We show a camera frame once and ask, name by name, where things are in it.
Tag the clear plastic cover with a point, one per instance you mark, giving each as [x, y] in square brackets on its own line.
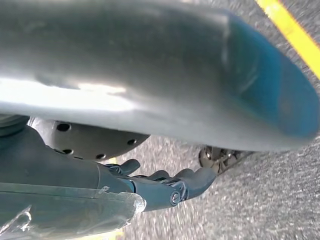
[62, 215]

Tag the chrome stanchion post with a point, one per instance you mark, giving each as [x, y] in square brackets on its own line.
[220, 159]

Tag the grey perforated robot foot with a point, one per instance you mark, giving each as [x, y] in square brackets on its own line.
[87, 142]

